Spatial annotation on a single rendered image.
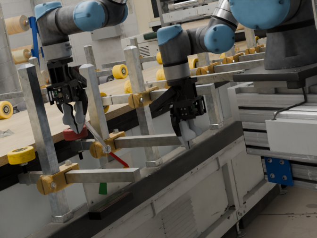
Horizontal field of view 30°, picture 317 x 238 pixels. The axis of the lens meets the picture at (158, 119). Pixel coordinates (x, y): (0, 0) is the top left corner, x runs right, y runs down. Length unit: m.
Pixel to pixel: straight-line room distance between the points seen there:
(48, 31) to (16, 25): 7.56
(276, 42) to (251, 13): 0.16
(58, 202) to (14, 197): 0.22
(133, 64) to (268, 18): 0.86
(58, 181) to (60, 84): 0.28
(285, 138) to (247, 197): 2.00
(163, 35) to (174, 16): 2.94
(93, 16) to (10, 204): 0.67
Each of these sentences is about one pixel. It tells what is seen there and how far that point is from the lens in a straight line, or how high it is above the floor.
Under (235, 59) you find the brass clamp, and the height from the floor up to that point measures 0.95.
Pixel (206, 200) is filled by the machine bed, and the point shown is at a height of 0.30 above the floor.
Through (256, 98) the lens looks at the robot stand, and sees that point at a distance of 1.50.
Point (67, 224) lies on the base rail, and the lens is 1.71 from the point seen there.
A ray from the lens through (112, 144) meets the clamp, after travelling 1.89.
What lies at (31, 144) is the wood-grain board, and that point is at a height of 0.90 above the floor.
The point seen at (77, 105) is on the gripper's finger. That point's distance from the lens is 1.64.
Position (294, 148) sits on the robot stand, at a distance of 1.27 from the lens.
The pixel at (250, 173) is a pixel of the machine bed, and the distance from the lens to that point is 3.36.
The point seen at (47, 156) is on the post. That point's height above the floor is 0.90.
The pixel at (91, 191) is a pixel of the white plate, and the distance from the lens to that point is 1.80.
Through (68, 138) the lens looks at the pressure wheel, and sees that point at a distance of 1.98.
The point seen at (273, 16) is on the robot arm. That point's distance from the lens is 1.27.
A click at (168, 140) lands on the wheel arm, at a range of 1.78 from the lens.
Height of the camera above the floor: 1.22
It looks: 10 degrees down
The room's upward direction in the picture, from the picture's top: 12 degrees counter-clockwise
